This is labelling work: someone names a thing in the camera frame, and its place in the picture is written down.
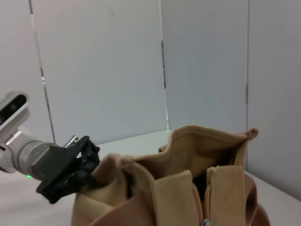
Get left gripper connector cable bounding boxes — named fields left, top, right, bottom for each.
left=65, top=135, right=79, bottom=148

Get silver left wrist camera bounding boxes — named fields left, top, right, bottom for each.
left=0, top=90, right=31, bottom=133

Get khaki canvas food bag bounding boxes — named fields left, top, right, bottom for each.
left=71, top=125, right=271, bottom=226

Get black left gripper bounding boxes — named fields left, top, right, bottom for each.
left=29, top=135, right=104, bottom=205

